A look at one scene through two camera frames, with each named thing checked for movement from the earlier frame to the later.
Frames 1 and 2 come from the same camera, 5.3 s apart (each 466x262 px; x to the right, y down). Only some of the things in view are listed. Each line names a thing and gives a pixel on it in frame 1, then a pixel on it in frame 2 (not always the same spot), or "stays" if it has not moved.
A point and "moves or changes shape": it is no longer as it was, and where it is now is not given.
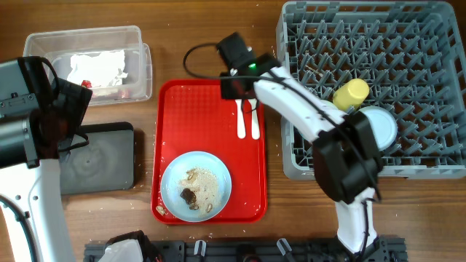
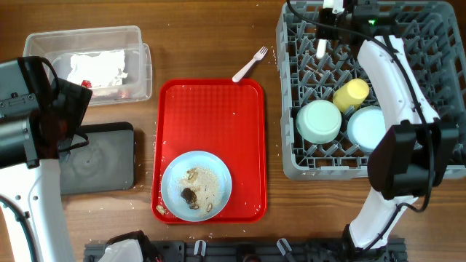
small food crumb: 160,209 stays
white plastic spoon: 255,124 to 321,48
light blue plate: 196,186 stays
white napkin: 103,69 stays
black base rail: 386,249 stays
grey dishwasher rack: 409,54 stays
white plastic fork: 241,129 moves or changes shape
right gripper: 226,92 to 319,29
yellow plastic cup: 351,94 stays
